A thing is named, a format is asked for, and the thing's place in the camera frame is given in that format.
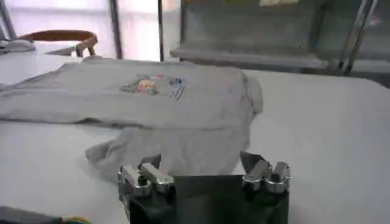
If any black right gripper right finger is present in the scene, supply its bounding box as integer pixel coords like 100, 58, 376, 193
239, 151, 292, 195

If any silver metal stand pole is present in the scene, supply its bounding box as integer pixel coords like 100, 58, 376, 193
336, 0, 380, 75

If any grey printed t-shirt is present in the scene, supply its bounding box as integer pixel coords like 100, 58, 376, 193
0, 57, 264, 183

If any brown wooden chair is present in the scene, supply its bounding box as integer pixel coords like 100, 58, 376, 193
18, 29, 99, 58

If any thin dark window post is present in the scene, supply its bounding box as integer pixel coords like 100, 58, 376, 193
157, 0, 166, 63

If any yellow and blue cable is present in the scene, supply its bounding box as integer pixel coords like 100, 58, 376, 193
0, 206, 93, 224

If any thick dark window post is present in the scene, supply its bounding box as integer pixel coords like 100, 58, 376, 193
108, 0, 124, 60

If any grey metal shelf rack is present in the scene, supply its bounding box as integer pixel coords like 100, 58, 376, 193
169, 0, 390, 89

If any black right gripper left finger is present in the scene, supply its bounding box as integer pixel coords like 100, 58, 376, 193
117, 153, 176, 198

